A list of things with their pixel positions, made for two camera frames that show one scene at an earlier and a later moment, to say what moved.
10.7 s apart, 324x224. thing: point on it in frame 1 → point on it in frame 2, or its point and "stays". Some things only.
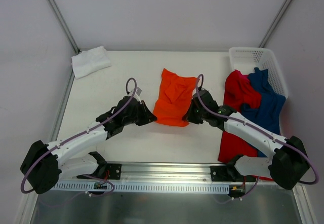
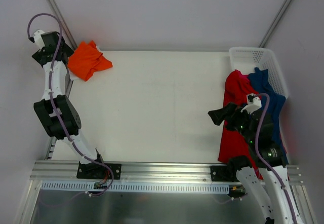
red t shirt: (239, 91) stays
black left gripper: (141, 112) → (66, 50)
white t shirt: (87, 62) → (74, 76)
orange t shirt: (175, 95) → (86, 59)
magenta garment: (243, 78) stays
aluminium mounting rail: (154, 172) stays
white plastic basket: (246, 59) stays
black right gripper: (196, 111) → (232, 117)
